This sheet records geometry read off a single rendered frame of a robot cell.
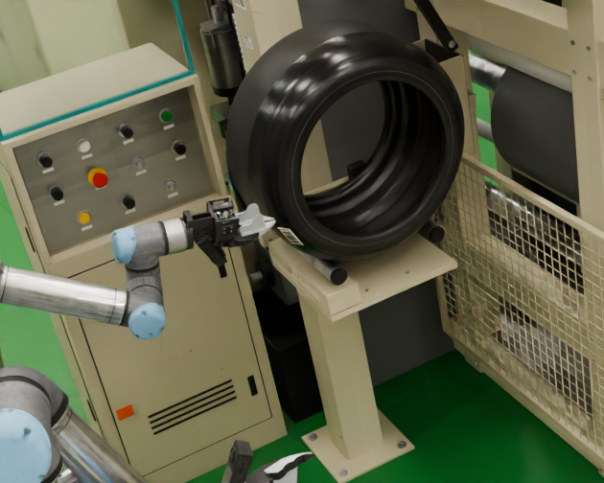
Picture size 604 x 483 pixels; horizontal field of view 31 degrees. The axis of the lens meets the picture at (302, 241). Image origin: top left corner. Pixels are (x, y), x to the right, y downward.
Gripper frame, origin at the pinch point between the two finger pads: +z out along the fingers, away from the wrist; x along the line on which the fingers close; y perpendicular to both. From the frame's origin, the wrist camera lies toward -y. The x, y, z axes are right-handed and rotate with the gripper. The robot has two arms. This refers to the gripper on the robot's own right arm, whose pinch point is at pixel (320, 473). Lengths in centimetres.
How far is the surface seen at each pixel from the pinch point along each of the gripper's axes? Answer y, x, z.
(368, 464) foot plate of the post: 88, -131, 21
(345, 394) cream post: 63, -132, 19
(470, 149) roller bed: -4, -129, 67
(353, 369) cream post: 56, -132, 22
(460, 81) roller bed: -24, -127, 67
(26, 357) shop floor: 74, -243, -90
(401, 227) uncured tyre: -3, -88, 37
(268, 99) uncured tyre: -43, -85, 12
